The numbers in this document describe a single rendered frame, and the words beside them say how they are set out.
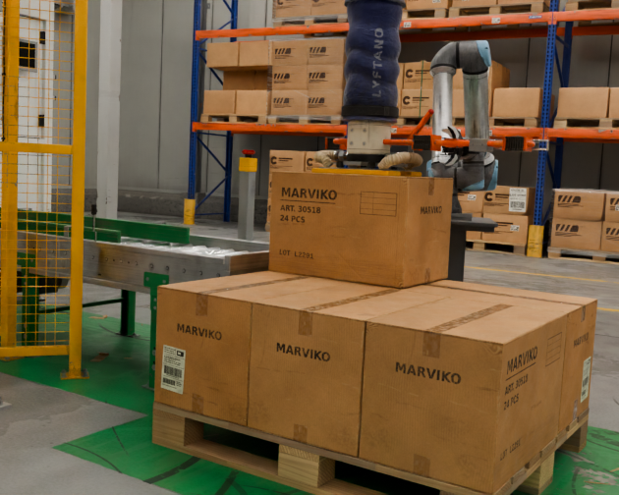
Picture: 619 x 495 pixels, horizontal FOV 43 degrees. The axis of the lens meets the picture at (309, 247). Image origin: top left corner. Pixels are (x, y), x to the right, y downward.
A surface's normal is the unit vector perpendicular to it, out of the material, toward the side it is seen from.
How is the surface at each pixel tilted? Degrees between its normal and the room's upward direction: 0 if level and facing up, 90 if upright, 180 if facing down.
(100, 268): 90
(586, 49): 90
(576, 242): 88
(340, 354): 90
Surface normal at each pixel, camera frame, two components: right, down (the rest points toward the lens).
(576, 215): -0.47, 0.03
